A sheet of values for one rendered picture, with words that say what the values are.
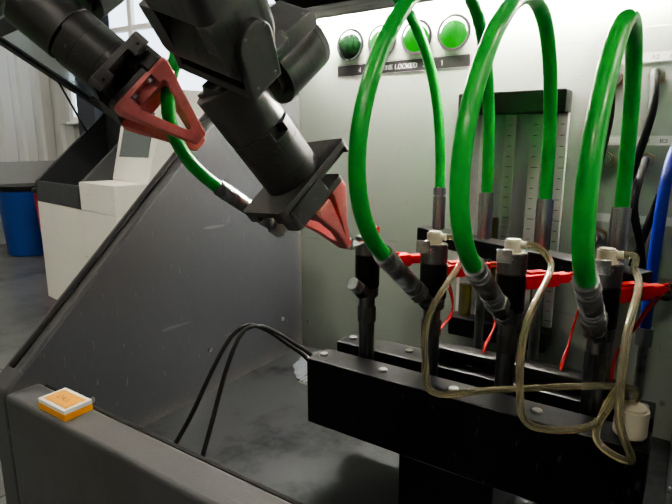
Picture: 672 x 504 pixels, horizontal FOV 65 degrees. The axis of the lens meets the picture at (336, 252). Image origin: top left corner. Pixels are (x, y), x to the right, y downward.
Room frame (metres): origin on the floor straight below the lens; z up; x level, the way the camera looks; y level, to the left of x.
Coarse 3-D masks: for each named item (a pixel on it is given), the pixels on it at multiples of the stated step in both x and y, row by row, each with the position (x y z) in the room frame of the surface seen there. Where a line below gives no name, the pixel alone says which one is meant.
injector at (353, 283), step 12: (360, 252) 0.57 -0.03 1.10; (360, 264) 0.57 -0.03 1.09; (372, 264) 0.57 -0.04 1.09; (360, 276) 0.57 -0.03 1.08; (372, 276) 0.57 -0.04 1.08; (360, 288) 0.55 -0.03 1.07; (372, 288) 0.57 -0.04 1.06; (360, 300) 0.57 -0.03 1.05; (372, 300) 0.57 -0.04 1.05; (360, 312) 0.57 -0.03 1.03; (372, 312) 0.57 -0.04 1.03; (360, 324) 0.57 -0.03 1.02; (372, 324) 0.57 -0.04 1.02; (360, 336) 0.57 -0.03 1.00; (372, 336) 0.57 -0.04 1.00; (360, 348) 0.57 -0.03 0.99; (372, 348) 0.57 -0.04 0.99
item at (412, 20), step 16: (416, 16) 0.71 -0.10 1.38; (416, 32) 0.71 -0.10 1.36; (176, 64) 0.54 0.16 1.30; (432, 64) 0.72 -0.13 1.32; (432, 80) 0.73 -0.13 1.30; (160, 96) 0.54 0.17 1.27; (432, 96) 0.73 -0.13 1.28; (176, 144) 0.54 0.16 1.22; (192, 160) 0.54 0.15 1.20; (208, 176) 0.55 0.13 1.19
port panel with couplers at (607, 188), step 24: (600, 48) 0.71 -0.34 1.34; (648, 48) 0.68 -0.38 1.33; (648, 72) 0.68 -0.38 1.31; (648, 96) 0.68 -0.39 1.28; (648, 144) 0.67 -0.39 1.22; (648, 168) 0.67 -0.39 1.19; (600, 192) 0.70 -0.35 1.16; (648, 192) 0.67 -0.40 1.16; (600, 216) 0.70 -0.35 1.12; (600, 240) 0.67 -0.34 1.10; (648, 240) 0.67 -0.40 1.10
